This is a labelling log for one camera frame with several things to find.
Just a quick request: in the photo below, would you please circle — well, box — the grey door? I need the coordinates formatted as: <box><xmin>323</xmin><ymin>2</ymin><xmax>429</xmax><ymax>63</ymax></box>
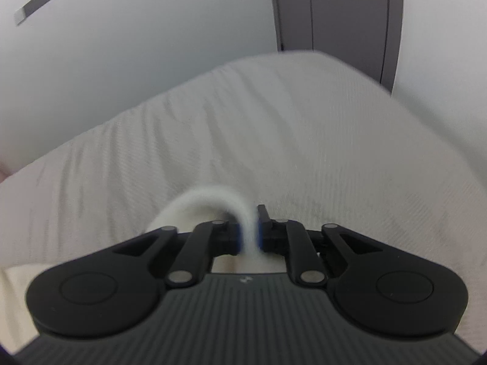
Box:
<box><xmin>268</xmin><ymin>0</ymin><xmax>404</xmax><ymax>96</ymax></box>

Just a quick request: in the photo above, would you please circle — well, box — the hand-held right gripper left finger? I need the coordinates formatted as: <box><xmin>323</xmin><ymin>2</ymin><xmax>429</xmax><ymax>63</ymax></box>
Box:
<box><xmin>112</xmin><ymin>218</ymin><xmax>244</xmax><ymax>287</ymax></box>

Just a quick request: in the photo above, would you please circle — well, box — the cream sweater with blue stripes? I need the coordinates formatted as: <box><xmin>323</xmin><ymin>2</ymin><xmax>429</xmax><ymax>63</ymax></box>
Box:
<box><xmin>0</xmin><ymin>186</ymin><xmax>286</xmax><ymax>354</ymax></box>

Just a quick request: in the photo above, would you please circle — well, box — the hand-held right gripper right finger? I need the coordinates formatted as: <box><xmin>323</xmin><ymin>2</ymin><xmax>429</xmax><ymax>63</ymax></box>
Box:
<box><xmin>257</xmin><ymin>204</ymin><xmax>383</xmax><ymax>286</ymax></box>

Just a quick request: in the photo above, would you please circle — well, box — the grey wall panel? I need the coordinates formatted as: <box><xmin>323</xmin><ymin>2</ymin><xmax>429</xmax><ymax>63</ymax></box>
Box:
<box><xmin>22</xmin><ymin>0</ymin><xmax>60</xmax><ymax>18</ymax></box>

